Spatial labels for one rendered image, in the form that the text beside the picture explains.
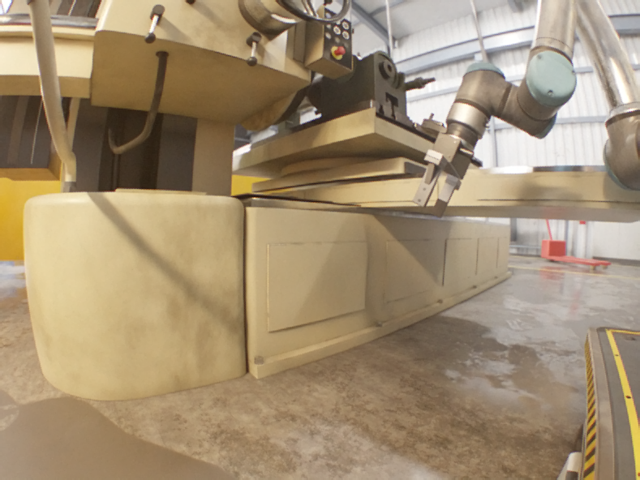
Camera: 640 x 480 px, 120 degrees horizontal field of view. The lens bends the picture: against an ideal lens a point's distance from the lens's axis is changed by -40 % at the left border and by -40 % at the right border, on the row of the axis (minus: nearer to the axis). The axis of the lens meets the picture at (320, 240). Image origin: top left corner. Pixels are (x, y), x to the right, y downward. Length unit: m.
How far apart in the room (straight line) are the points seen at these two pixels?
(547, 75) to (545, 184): 0.50
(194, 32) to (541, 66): 0.89
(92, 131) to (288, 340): 1.23
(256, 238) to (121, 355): 0.56
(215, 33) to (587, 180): 1.19
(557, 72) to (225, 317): 1.02
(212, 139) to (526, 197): 1.40
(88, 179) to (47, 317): 0.70
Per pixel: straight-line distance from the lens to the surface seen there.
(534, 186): 1.01
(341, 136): 1.21
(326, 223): 1.16
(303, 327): 1.16
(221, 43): 1.03
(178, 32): 1.00
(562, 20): 0.67
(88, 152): 1.50
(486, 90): 0.69
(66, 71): 1.23
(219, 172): 1.61
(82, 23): 1.39
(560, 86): 0.57
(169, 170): 1.52
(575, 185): 1.00
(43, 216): 0.96
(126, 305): 0.89
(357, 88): 1.31
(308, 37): 1.22
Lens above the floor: 0.52
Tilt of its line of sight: 3 degrees down
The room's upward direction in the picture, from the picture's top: 1 degrees clockwise
